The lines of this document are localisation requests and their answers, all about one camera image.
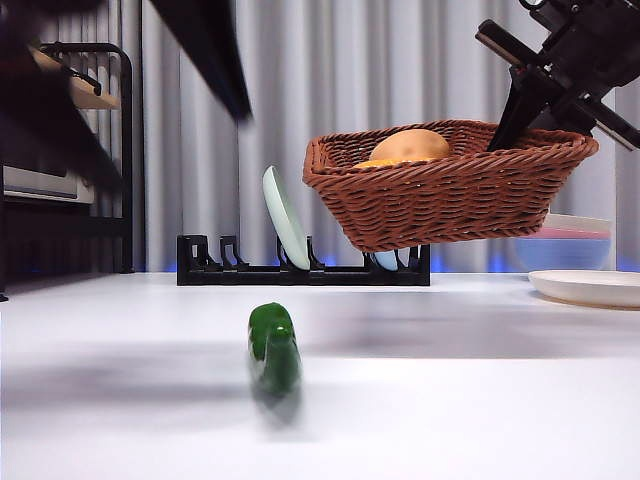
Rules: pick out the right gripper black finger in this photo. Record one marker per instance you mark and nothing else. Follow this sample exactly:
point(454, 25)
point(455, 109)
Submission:
point(570, 115)
point(517, 110)

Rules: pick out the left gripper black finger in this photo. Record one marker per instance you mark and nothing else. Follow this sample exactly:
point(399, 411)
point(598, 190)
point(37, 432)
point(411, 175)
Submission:
point(55, 120)
point(210, 50)

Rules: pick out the brown potato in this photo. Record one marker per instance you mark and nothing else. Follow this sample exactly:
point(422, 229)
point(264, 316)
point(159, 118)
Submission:
point(410, 145)

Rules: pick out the brown wicker basket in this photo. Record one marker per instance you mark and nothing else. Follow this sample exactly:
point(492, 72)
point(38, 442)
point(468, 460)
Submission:
point(440, 200)

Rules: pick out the yellow corn cob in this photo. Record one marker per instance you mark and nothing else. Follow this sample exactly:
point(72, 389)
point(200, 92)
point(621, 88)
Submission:
point(375, 163)

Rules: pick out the green cucumber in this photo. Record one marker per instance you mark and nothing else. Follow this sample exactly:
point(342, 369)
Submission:
point(275, 360)

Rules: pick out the wooden board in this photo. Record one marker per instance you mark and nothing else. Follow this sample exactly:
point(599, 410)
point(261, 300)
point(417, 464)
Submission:
point(95, 95)

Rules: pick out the silver toaster oven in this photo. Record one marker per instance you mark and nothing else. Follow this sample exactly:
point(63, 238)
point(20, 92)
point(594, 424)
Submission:
point(45, 187)

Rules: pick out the cream bowl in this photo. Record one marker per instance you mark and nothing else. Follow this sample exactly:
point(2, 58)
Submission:
point(580, 223)

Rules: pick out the pink bowl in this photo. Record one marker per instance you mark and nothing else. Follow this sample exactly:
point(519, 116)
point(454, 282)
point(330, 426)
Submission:
point(575, 233)

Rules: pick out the blue bowl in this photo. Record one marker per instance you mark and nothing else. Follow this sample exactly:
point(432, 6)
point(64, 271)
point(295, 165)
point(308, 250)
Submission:
point(565, 254)

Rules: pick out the grey pleated curtain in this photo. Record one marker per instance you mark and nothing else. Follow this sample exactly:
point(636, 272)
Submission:
point(350, 65)

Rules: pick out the cream plate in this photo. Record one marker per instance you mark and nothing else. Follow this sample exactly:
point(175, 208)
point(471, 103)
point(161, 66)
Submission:
point(585, 289)

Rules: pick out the pale green plate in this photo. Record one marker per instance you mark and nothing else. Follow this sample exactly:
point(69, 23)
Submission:
point(285, 220)

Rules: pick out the pale blue plate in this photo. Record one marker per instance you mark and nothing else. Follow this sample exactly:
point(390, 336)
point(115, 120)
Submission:
point(386, 259)

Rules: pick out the black dish rack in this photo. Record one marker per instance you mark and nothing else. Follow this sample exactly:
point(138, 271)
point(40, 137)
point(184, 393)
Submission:
point(330, 276)

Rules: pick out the black metal shelf frame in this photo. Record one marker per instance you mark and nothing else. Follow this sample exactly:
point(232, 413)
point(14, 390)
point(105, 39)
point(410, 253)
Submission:
point(127, 150)

